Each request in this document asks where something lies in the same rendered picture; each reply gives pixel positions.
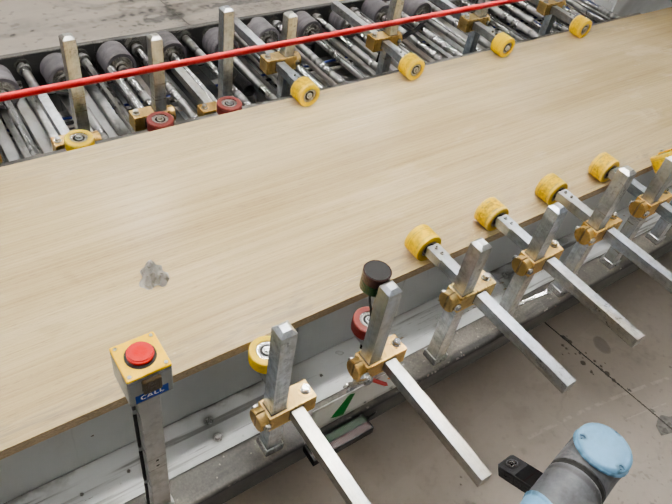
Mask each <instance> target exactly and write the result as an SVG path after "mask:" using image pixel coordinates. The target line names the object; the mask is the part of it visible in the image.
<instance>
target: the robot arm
mask: <svg viewBox="0 0 672 504"><path fill-rule="evenodd" d="M632 463H633V455H632V451H631V449H630V447H629V445H628V443H627V442H626V441H625V439H624V438H623V437H622V436H621V435H620V434H619V433H618V432H617V431H615V430H614V429H612V428H610V427H608V426H606V425H603V424H600V423H587V424H584V425H583V426H581V427H580V428H579V429H577V430H576V431H575V432H574V434H573V436H572V438H571V439H570V440H569V441H568V443H567V444H566V445H565V446H564V447H563V449H562V450H561V451H560V452H559V454H558V455H557V456H556V457H555V458H554V460H553V461H552V462H551V463H550V464H549V466H548V467H547V468H546V469H545V471H544V472H543V473H542V472H541V471H539V470H537V469H536V468H534V467H532V466H531V465H529V464H528V463H526V462H524V461H523V460H521V459H519V458H518V457H516V456H514V455H510V456H509V457H507V458H506V459H504V460H503V461H502V462H500V463H499V464H498V475H499V477H501V478H503V479H504V480H506V481H507V482H509V483H510V484H512V485H513V486H515V487H516V488H518V489H519V490H521V491H522V492H524V493H525V494H524V496H523V498H522V501H521V502H520V504H603V503H604V501H605V500H606V498H607V497H608V495H609V494H610V492H611V491H612V489H613V488H614V486H615V485H616V484H617V482H618V481H619V480H620V479H621V478H622V477H625V476H626V475H627V474H628V472H629V470H630V468H631V466H632Z"/></svg>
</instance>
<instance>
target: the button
mask: <svg viewBox="0 0 672 504"><path fill-rule="evenodd" d="M153 357H154V348H153V346H152V345H151V344H149V343H147V342H144V341H139V342H135V343H133V344H131V345H130V346H129V347H128V348H127V350H126V358H127V360H128V362H129V363H131V364H133V365H137V366H140V365H145V364H147V363H149V362H150V361H151V360H152V359H153Z"/></svg>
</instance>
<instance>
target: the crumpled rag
mask: <svg viewBox="0 0 672 504"><path fill-rule="evenodd" d="M140 273H141V275H142V279H141V281H140V282H139V287H141V288H145V289H147V290H152V289H153V288H154V287H155V286H157V285H159V286H161V287H165V286H166V285H167V282H168V281H169V279H170V278H169V275H168V272H164V271H163V270H162V266H161V265H156V263H155V262H154V261H152V260H148V261H147V262H146V264H145V266H144V267H143V268H142V269H141V270H140Z"/></svg>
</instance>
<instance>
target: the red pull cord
mask: <svg viewBox="0 0 672 504"><path fill-rule="evenodd" d="M521 1H526V0H497V1H492V2H487V3H481V4H476V5H471V6H465V7H460V8H455V9H449V10H444V11H438V12H433V13H428V14H422V15H417V16H412V17H406V18H401V19H396V20H390V21H385V22H380V23H374V24H369V25H364V26H358V27H353V28H348V29H342V30H337V31H332V32H326V33H321V34H316V35H310V36H305V37H299V38H294V39H289V40H283V41H278V42H273V43H267V44H262V45H257V46H251V47H246V48H241V49H235V50H230V51H225V52H219V53H214V54H209V55H203V56H198V57H193V58H187V59H182V60H176V61H171V62H166V63H160V64H155V65H150V66H144V67H139V68H134V69H128V70H123V71H118V72H112V73H107V74H102V75H96V76H91V77H86V78H80V79H75V80H70V81H64V82H59V83H54V84H48V85H43V86H37V87H32V88H27V89H21V90H16V91H11V92H5V93H0V102H2V101H8V100H13V99H18V98H23V97H28V96H33V95H39V94H44V93H49V92H54V91H59V90H65V89H70V88H75V87H80V86H85V85H90V84H96V83H101V82H106V81H111V80H116V79H122V78H127V77H132V76H137V75H142V74H147V73H153V72H158V71H163V70H168V69H173V68H179V67H184V66H189V65H194V64H199V63H204V62H210V61H215V60H220V59H225V58H230V57H236V56H241V55H246V54H251V53H256V52H261V51H267V50H272V49H277V48H282V47H287V46H293V45H298V44H303V43H308V42H313V41H318V40H324V39H329V38H334V37H339V36H344V35H350V34H355V33H360V32H365V31H370V30H375V29H381V28H386V27H391V26H396V25H401V24H407V23H412V22H417V21H422V20H427V19H432V18H438V17H443V16H448V15H453V14H458V13H464V12H469V11H474V10H479V9H484V8H489V7H495V6H500V5H505V4H510V3H515V2H521Z"/></svg>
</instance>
